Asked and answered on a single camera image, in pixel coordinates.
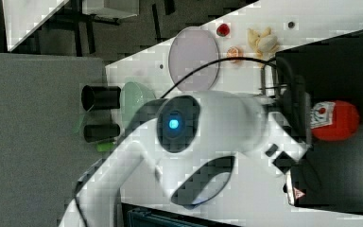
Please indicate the red ketchup bottle white cap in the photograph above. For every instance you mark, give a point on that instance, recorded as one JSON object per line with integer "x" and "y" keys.
{"x": 334, "y": 120}

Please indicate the red strawberry toy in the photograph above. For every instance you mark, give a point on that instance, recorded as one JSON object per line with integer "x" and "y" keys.
{"x": 223, "y": 30}

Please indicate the lilac round plate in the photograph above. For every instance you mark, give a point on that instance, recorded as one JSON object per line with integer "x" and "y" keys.
{"x": 192, "y": 48}

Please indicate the silver black toaster oven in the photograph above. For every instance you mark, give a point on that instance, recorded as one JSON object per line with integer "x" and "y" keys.
{"x": 330, "y": 174}

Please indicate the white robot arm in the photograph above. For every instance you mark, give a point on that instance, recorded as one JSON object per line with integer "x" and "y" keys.
{"x": 187, "y": 140}

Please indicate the bright green small object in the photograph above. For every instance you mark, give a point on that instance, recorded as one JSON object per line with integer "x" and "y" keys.
{"x": 105, "y": 147}

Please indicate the peeled banana toy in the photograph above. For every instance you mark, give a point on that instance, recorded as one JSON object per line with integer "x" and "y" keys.
{"x": 262, "y": 43}

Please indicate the small black pot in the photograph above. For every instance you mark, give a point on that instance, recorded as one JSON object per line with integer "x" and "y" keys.
{"x": 95, "y": 133}

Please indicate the green perforated colander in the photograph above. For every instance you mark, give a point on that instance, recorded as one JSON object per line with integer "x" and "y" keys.
{"x": 133, "y": 96}

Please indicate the large black pot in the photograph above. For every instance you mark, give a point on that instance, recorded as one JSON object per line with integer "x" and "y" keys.
{"x": 95, "y": 98}

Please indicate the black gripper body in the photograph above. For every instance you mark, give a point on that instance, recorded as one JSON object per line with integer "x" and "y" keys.
{"x": 296, "y": 107}

